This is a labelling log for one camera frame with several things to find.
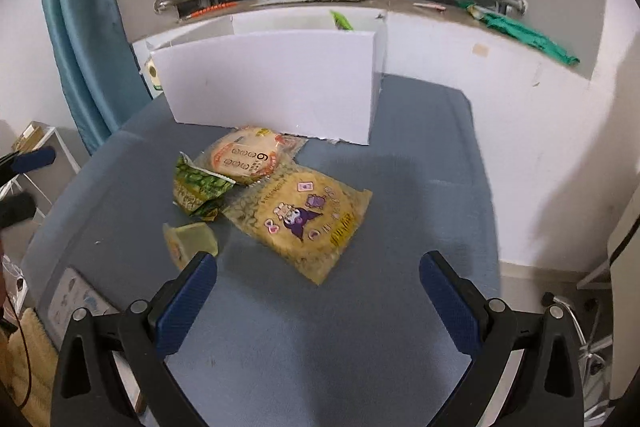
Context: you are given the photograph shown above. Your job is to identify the round bread packet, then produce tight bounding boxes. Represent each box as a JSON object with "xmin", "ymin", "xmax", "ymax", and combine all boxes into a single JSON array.
[{"xmin": 194, "ymin": 127, "xmax": 307, "ymax": 185}]

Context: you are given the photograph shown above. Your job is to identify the smartphone with cartoon case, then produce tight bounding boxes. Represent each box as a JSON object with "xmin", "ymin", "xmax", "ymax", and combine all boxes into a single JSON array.
[{"xmin": 47, "ymin": 268, "xmax": 118, "ymax": 347}]

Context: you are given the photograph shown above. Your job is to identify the white office chair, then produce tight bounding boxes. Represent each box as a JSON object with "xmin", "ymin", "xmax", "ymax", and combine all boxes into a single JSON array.
[{"xmin": 541, "ymin": 193, "xmax": 639, "ymax": 426}]

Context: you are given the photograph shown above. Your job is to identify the blue curtain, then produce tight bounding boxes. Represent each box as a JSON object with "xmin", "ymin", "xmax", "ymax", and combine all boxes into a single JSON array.
[{"xmin": 41, "ymin": 0, "xmax": 151, "ymax": 154}]

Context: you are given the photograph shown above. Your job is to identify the green pea snack packet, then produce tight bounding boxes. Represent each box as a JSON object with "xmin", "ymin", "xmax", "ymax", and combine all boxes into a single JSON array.
[{"xmin": 172, "ymin": 153, "xmax": 235, "ymax": 222}]

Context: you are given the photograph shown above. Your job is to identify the kuromi yellow snack packet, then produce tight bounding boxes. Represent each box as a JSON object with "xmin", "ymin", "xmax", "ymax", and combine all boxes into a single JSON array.
[{"xmin": 224, "ymin": 162, "xmax": 372, "ymax": 285}]

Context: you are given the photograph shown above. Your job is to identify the orange pen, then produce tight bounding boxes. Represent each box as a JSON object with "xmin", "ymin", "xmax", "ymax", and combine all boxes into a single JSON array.
[{"xmin": 182, "ymin": 1, "xmax": 239, "ymax": 20}]

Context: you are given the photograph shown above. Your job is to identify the green plastic bags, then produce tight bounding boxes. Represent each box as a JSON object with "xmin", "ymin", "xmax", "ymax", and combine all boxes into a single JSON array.
[{"xmin": 456, "ymin": 0, "xmax": 580, "ymax": 67}]

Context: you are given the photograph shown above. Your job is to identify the white storage box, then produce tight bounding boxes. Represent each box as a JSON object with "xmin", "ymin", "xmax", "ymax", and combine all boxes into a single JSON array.
[{"xmin": 134, "ymin": 5, "xmax": 386, "ymax": 145}]

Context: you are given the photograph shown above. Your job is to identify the small stick on sill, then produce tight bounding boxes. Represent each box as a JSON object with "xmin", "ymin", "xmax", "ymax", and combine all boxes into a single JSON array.
[{"xmin": 413, "ymin": 2, "xmax": 447, "ymax": 13}]

